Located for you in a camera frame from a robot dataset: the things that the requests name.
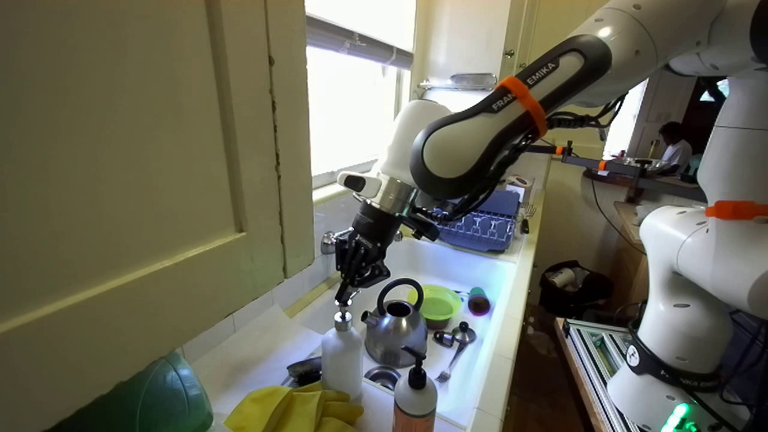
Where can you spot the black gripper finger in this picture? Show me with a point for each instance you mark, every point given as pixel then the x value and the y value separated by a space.
pixel 374 266
pixel 347 259

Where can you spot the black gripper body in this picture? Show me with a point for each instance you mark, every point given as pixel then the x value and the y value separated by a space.
pixel 375 229

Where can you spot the white pump bottle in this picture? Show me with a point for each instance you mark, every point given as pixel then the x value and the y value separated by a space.
pixel 341 360

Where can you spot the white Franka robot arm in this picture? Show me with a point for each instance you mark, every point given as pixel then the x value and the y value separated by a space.
pixel 482 135

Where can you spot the pink bottle black pump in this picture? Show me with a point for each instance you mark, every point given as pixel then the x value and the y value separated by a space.
pixel 414 398

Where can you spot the chrome faucet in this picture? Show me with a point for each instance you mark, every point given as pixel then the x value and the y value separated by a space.
pixel 328 242

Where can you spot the stainless steel kettle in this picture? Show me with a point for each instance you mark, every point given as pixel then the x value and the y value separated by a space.
pixel 396 331

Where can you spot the lime green plastic bowl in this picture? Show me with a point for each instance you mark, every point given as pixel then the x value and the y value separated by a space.
pixel 440 305

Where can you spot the steel sink drain strainer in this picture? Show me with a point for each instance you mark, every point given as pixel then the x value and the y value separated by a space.
pixel 383 377

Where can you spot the steel measuring ladle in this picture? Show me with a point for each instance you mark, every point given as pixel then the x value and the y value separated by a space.
pixel 464 330

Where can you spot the blue dish rack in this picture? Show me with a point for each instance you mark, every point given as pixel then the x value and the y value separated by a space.
pixel 489 230

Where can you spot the green cup purple rim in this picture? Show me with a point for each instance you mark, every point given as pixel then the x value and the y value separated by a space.
pixel 482 303

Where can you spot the round black steel dish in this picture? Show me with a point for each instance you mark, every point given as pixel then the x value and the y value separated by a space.
pixel 303 369

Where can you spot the white ceramic sink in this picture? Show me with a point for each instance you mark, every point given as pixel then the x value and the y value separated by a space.
pixel 495 278

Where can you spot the steel fork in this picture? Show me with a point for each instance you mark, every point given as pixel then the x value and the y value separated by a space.
pixel 452 363

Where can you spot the yellow cloth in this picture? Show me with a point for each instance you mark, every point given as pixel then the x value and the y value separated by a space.
pixel 280 409

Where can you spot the black trash bin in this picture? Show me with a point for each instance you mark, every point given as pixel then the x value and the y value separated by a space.
pixel 576 288

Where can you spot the green round object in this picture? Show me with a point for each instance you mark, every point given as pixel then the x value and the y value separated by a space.
pixel 153 398

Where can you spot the cream cabinet door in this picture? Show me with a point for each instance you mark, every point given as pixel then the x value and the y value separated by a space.
pixel 122 158

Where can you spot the cluttered background table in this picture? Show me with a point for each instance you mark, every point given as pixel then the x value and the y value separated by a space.
pixel 639 181

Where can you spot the seated person white shirt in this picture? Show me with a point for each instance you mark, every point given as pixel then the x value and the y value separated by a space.
pixel 676 151

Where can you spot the dark door arched window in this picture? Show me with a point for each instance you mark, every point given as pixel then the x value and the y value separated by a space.
pixel 708 110

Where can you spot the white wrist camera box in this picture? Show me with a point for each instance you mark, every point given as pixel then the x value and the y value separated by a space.
pixel 357 183

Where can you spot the bright window cream frame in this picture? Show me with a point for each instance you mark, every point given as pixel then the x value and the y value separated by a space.
pixel 352 104

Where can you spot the metal frame robot stand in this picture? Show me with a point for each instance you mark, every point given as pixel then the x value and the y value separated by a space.
pixel 592 351

